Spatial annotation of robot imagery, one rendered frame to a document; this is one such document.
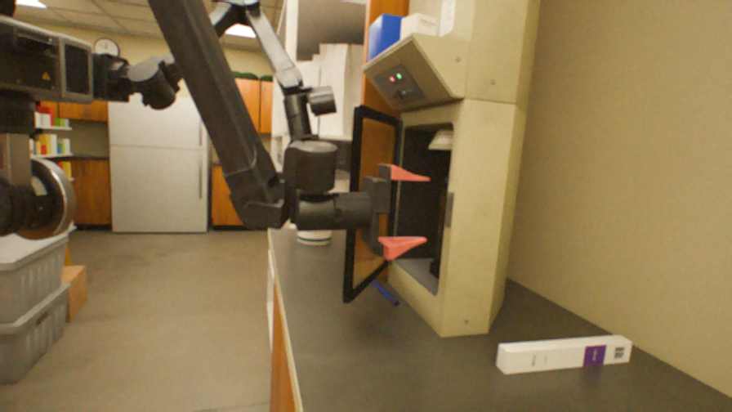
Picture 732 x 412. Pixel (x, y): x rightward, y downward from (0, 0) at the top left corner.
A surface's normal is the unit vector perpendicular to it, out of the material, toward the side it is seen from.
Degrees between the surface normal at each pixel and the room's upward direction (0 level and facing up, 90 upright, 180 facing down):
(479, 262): 90
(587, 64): 90
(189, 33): 103
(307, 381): 0
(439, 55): 90
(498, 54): 90
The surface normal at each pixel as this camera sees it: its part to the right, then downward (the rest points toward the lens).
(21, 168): 0.99, 0.08
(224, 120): -0.09, 0.36
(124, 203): 0.28, 0.16
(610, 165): -0.96, -0.02
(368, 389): 0.07, -0.99
